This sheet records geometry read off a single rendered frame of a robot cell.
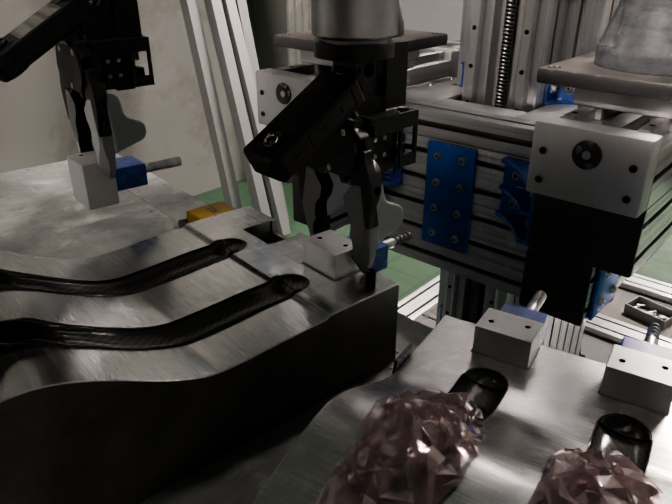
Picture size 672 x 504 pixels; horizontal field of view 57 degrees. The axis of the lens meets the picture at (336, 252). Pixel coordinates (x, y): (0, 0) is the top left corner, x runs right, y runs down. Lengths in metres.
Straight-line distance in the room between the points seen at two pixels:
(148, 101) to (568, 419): 2.76
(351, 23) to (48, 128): 2.42
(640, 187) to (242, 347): 0.47
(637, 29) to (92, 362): 0.71
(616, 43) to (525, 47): 0.20
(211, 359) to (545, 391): 0.27
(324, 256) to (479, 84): 0.59
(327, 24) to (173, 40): 2.62
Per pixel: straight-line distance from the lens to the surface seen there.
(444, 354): 0.56
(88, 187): 0.76
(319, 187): 0.60
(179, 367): 0.49
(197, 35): 2.68
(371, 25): 0.53
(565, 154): 0.77
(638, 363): 0.55
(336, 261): 0.58
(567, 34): 1.11
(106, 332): 0.53
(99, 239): 0.95
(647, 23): 0.87
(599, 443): 0.51
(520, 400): 0.52
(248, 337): 0.52
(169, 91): 3.15
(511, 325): 0.56
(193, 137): 3.27
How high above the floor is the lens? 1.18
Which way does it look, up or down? 26 degrees down
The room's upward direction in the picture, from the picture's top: straight up
